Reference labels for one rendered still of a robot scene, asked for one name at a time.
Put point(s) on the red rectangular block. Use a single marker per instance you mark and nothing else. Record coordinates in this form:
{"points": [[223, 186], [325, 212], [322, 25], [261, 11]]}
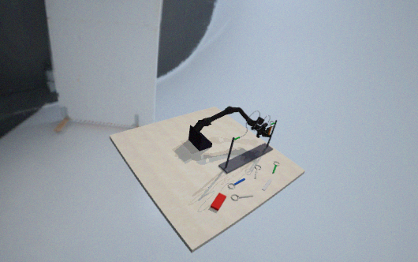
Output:
{"points": [[219, 200]]}

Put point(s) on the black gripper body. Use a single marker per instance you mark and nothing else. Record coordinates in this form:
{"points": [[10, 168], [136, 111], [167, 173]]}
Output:
{"points": [[260, 131]]}

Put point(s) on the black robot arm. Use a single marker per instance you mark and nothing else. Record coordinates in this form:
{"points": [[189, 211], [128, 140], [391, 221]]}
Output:
{"points": [[229, 110]]}

